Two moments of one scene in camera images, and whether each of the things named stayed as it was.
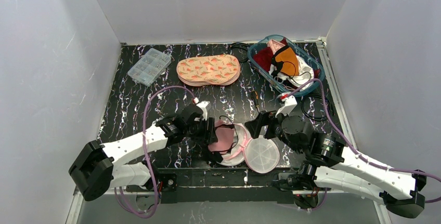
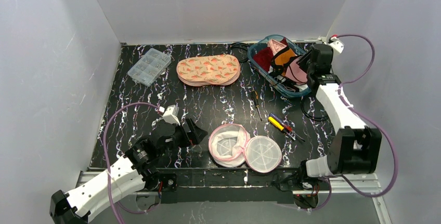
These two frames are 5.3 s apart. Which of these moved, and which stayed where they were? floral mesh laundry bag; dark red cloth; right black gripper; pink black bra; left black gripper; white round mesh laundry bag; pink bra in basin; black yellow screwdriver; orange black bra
Moved: left black gripper; pink black bra; right black gripper
Stayed: floral mesh laundry bag; pink bra in basin; black yellow screwdriver; dark red cloth; white round mesh laundry bag; orange black bra
